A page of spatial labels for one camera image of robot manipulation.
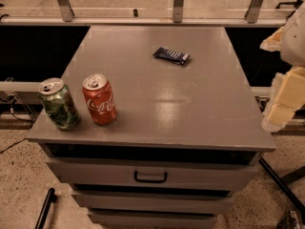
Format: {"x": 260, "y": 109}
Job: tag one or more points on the black drawer handle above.
{"x": 150, "y": 178}

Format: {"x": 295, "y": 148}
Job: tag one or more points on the green soda can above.
{"x": 56, "y": 99}

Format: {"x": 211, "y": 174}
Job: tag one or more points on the red coca-cola can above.
{"x": 99, "y": 98}

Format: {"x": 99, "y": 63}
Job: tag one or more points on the blue rxbar blueberry bar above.
{"x": 178, "y": 58}

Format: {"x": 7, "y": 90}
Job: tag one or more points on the black floor bar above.
{"x": 50, "y": 199}
{"x": 283, "y": 184}

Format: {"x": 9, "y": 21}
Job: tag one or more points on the black floor bar left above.
{"x": 50, "y": 199}

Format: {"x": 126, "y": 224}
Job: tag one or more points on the grey metal railing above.
{"x": 178, "y": 12}

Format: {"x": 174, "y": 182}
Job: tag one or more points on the grey drawer cabinet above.
{"x": 198, "y": 122}

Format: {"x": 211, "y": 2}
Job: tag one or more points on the black floor bar right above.
{"x": 283, "y": 184}

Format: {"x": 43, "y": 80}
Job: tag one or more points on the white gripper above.
{"x": 294, "y": 41}

